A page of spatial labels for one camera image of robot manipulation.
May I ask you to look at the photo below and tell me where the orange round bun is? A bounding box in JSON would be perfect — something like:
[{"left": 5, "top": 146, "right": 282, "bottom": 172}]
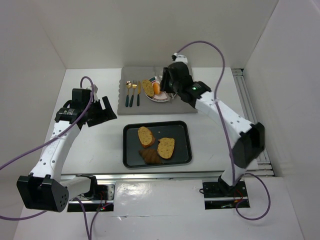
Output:
[{"left": 153, "top": 82, "right": 161, "bottom": 95}]

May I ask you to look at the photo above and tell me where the bread slice wedge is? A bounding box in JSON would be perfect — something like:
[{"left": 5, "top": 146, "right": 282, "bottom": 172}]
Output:
[{"left": 142, "top": 79, "right": 155, "bottom": 97}]

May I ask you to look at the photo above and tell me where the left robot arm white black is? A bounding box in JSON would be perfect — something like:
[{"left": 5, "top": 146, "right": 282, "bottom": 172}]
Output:
[{"left": 16, "top": 88, "right": 117, "bottom": 212}]

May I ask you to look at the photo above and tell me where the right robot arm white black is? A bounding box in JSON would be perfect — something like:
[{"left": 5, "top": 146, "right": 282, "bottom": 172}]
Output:
[{"left": 160, "top": 62, "right": 265, "bottom": 196}]

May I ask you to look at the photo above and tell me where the bread slice left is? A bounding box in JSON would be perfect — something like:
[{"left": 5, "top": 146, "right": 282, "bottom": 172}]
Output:
[{"left": 138, "top": 126, "right": 156, "bottom": 148}]

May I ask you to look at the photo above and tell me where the bread slice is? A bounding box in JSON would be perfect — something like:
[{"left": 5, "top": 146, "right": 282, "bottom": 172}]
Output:
[
  {"left": 157, "top": 137, "right": 175, "bottom": 160},
  {"left": 138, "top": 126, "right": 156, "bottom": 148}
]

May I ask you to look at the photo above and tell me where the bread slice lower right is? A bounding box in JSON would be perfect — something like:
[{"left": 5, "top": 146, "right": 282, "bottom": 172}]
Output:
[{"left": 157, "top": 137, "right": 175, "bottom": 160}]

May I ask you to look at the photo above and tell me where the white plate green red rim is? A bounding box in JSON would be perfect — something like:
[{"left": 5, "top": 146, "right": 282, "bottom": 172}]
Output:
[{"left": 144, "top": 76, "right": 171, "bottom": 103}]

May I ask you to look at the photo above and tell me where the grey cloth placemat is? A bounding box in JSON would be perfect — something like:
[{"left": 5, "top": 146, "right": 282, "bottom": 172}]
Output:
[{"left": 117, "top": 66, "right": 197, "bottom": 116}]

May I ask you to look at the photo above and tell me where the black baking tray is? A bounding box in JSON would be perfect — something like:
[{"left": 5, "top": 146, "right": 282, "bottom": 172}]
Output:
[{"left": 122, "top": 120, "right": 192, "bottom": 169}]

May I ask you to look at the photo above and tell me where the brown chocolate croissant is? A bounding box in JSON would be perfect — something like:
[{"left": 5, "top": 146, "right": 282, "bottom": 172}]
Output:
[{"left": 138, "top": 148, "right": 163, "bottom": 165}]

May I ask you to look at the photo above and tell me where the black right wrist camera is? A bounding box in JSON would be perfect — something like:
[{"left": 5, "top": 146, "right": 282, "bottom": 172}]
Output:
[{"left": 168, "top": 52, "right": 193, "bottom": 85}]

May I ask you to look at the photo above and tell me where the gold knife green handle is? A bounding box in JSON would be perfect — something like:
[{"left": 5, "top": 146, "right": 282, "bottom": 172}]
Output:
[{"left": 136, "top": 81, "right": 141, "bottom": 107}]

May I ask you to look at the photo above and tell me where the gold spoon green handle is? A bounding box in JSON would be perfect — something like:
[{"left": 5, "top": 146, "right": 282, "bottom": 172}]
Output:
[{"left": 125, "top": 81, "right": 132, "bottom": 107}]

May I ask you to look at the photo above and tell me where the aluminium rail front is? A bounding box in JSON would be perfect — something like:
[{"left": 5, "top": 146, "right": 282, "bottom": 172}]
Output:
[{"left": 59, "top": 170, "right": 251, "bottom": 182}]

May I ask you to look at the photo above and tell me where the aluminium rail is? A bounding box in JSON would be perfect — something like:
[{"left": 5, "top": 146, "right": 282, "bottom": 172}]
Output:
[
  {"left": 59, "top": 170, "right": 251, "bottom": 182},
  {"left": 231, "top": 68, "right": 275, "bottom": 177}
]

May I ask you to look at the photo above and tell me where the aluminium rail right side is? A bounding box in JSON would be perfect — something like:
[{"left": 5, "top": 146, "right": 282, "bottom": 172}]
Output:
[{"left": 231, "top": 68, "right": 275, "bottom": 177}]

